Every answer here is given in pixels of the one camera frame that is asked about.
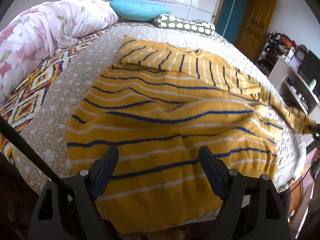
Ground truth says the yellow striped knit sweater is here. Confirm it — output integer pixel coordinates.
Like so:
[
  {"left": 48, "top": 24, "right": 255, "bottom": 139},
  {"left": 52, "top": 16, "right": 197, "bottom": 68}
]
[{"left": 66, "top": 35, "right": 316, "bottom": 234}]

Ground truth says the black monitor screen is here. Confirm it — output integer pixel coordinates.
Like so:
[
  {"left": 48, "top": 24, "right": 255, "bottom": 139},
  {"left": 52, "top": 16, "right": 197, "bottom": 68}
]
[{"left": 298, "top": 50, "right": 320, "bottom": 96}]

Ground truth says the beige dotted quilted bedspread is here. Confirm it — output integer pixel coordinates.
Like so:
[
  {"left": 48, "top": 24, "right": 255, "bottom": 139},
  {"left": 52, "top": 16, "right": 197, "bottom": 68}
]
[{"left": 12, "top": 21, "right": 307, "bottom": 230}]

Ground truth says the white shelf unit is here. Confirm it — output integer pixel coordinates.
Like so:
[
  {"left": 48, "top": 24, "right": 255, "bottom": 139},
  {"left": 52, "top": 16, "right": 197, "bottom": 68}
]
[{"left": 256, "top": 33, "right": 319, "bottom": 122}]

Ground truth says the colourful geometric patterned blanket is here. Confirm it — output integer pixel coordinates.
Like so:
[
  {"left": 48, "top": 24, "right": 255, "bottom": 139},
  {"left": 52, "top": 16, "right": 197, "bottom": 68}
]
[{"left": 1, "top": 29, "right": 112, "bottom": 174}]

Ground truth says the brown wooden door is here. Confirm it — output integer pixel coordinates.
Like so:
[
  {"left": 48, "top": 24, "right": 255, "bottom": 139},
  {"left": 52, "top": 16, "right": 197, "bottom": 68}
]
[{"left": 214, "top": 0, "right": 278, "bottom": 63}]

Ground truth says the teal curtain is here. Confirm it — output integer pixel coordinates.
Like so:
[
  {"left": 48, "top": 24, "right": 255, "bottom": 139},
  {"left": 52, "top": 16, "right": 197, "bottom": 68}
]
[{"left": 215, "top": 0, "right": 248, "bottom": 44}]

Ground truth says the pink floral duvet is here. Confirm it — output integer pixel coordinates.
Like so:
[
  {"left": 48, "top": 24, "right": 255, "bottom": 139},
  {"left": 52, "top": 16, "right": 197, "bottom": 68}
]
[{"left": 1, "top": 0, "right": 119, "bottom": 103}]

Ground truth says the olive white-dotted pillow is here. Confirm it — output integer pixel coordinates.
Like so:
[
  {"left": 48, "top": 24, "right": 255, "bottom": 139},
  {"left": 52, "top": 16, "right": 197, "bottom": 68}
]
[{"left": 153, "top": 14, "right": 215, "bottom": 36}]

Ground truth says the turquoise pillow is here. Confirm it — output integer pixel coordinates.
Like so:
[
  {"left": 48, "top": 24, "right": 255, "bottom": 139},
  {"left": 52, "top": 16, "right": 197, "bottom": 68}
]
[{"left": 110, "top": 0, "right": 171, "bottom": 21}]

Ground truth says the black cable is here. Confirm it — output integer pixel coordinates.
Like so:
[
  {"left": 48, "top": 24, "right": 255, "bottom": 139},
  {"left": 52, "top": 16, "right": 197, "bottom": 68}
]
[{"left": 0, "top": 115, "right": 75, "bottom": 205}]

